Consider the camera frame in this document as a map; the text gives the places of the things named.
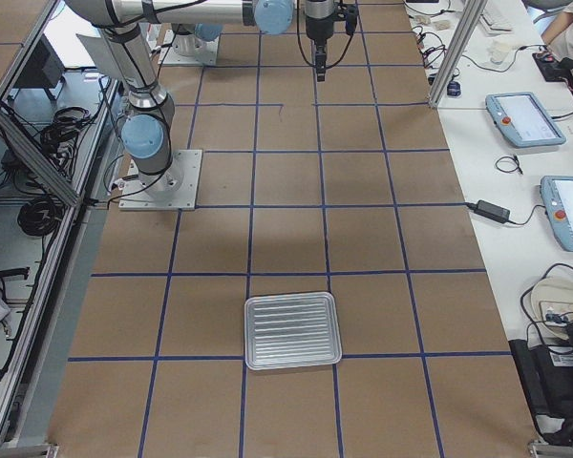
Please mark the blue black small device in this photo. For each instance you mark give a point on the blue black small device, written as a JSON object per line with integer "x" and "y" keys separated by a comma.
{"x": 453, "y": 89}

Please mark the blue teach pendant near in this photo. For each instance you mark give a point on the blue teach pendant near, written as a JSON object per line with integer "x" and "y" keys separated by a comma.
{"x": 557, "y": 197}

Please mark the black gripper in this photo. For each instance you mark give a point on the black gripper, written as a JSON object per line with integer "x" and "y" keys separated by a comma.
{"x": 318, "y": 23}

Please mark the blue teach pendant far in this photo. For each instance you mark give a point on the blue teach pendant far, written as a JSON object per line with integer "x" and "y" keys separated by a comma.
{"x": 522, "y": 120}

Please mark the aluminium frame post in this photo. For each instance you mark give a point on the aluminium frame post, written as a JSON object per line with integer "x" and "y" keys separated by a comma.
{"x": 463, "y": 32}

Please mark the black power adapter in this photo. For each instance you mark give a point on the black power adapter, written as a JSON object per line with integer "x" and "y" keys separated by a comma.
{"x": 489, "y": 211}

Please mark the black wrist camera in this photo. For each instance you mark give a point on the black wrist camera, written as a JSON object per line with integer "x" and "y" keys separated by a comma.
{"x": 348, "y": 13}

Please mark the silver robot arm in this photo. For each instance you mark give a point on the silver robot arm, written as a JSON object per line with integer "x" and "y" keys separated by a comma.
{"x": 179, "y": 126}

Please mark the blue teach pendant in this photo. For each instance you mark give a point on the blue teach pendant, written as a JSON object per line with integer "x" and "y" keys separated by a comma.
{"x": 522, "y": 120}
{"x": 557, "y": 197}

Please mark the silver ribbed metal tray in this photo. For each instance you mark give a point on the silver ribbed metal tray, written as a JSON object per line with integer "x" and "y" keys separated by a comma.
{"x": 291, "y": 331}

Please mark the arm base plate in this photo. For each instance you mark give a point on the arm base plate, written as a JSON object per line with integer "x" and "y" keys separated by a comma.
{"x": 188, "y": 51}
{"x": 176, "y": 189}

